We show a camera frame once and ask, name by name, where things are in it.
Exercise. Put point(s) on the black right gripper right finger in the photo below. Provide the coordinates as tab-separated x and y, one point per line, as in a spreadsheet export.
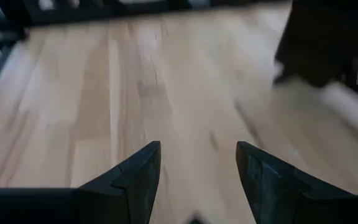
275	199

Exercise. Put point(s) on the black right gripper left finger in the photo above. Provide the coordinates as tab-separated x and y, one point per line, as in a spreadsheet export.
123	199

